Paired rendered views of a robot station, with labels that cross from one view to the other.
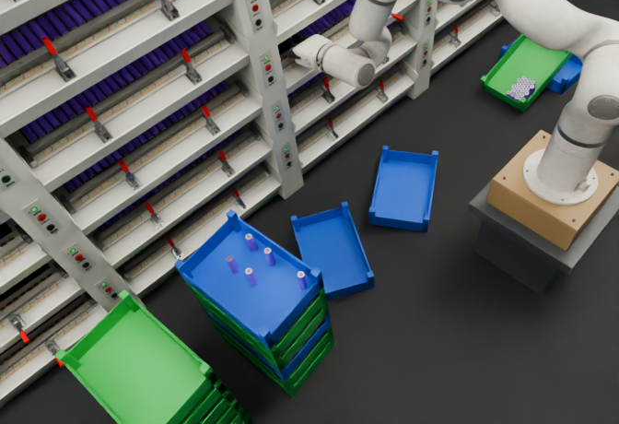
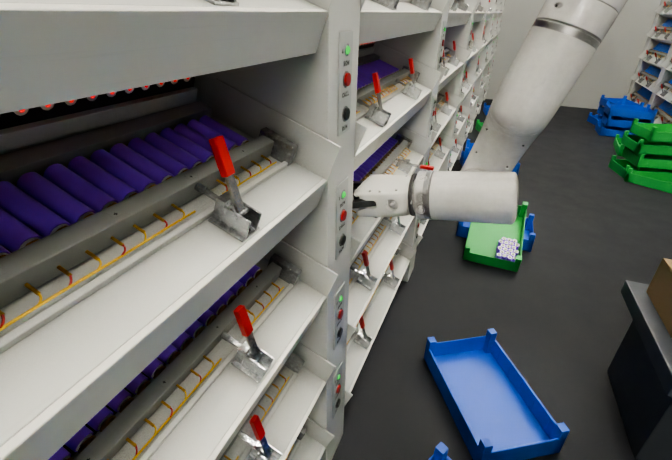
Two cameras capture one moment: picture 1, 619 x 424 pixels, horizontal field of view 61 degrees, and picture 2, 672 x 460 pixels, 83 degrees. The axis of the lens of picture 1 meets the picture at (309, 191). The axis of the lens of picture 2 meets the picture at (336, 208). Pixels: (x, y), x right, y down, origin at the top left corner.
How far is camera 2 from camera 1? 1.10 m
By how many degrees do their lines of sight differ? 36
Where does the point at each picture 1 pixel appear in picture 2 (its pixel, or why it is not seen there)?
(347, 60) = (485, 178)
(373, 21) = (568, 82)
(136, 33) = not seen: outside the picture
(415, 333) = not seen: outside the picture
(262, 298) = not seen: outside the picture
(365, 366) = not seen: outside the picture
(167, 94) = (167, 273)
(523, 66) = (488, 232)
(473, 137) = (497, 306)
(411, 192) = (491, 394)
